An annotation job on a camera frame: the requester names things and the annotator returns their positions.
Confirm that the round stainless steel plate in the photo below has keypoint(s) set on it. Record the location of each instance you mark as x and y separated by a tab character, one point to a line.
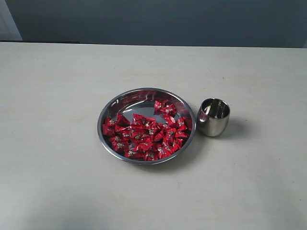
141	101

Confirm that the stainless steel cup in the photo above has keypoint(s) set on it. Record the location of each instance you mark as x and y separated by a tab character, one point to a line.
213	117

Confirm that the red wrapped candy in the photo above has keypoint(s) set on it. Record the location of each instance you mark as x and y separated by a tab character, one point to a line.
134	154
108	130
122	120
158	105
169	110
181	134

